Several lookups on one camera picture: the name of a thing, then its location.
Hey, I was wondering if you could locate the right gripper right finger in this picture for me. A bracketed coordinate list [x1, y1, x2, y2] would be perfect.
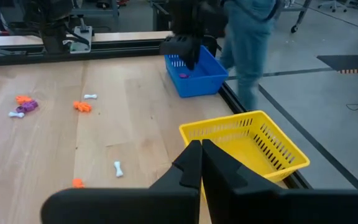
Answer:
[201, 139, 358, 224]

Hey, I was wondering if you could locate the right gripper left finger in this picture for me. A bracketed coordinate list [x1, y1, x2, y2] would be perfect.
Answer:
[40, 139, 203, 224]

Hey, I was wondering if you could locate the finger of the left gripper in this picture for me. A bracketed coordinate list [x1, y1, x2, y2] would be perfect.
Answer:
[192, 46, 203, 70]
[181, 54, 196, 71]

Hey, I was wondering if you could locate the orange toy skeleton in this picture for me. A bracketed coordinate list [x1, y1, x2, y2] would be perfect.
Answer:
[71, 178, 86, 189]
[73, 101, 93, 113]
[15, 95, 33, 105]

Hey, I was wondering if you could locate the blue plastic basket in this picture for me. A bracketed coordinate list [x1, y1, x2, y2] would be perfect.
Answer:
[163, 45, 229, 99]

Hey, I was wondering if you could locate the person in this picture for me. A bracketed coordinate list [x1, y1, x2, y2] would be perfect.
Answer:
[218, 0, 281, 111]

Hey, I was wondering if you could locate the yellow plastic basket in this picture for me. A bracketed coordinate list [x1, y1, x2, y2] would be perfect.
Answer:
[178, 110, 311, 200]

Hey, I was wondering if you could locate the grey cart leg with caster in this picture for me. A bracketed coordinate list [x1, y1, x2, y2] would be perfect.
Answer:
[290, 0, 313, 34]

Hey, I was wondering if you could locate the office chair base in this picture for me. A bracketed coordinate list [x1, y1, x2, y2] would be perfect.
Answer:
[317, 0, 348, 13]

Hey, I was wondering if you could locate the black striped floor mat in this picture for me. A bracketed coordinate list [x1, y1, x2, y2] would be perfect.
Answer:
[316, 54, 358, 75]

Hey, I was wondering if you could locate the grey left arm base plate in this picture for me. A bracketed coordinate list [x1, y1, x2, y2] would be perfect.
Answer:
[62, 25, 93, 54]

